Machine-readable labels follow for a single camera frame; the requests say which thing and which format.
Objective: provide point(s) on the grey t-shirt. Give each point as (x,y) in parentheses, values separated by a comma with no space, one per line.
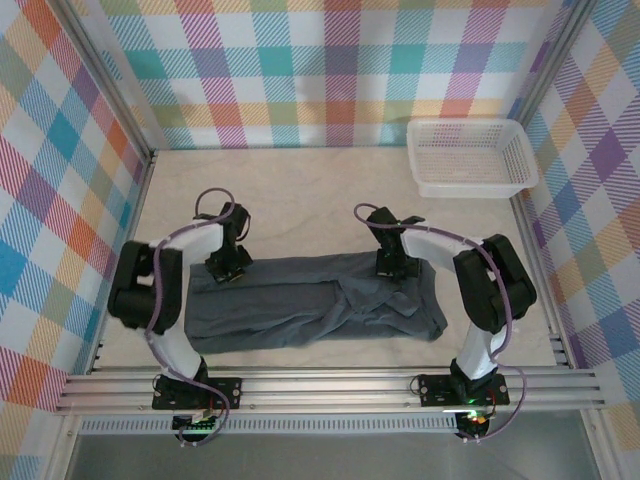
(280,305)

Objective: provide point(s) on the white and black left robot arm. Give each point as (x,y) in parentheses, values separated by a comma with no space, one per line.
(195,240)

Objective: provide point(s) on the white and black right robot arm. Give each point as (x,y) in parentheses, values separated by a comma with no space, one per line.
(430,247)

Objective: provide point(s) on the white plastic mesh basket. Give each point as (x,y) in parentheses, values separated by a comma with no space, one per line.
(470,160)

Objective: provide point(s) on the aluminium frame bar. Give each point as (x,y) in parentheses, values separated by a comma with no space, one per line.
(597,450)
(62,450)
(110,95)
(555,65)
(134,220)

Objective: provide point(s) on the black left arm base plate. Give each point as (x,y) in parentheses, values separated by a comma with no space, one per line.
(227,392)

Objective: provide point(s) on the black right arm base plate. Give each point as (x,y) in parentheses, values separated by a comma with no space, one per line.
(435,392)

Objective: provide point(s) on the aluminium mounting rail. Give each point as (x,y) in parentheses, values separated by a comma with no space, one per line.
(325,390)

